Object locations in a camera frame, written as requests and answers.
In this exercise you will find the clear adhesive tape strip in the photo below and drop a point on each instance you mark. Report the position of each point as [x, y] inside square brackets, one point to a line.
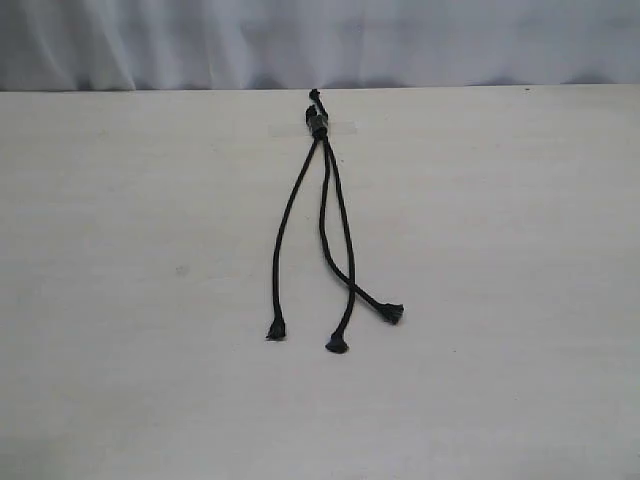
[281, 130]

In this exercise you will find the white curtain backdrop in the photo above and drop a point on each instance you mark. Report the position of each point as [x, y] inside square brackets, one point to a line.
[177, 45]

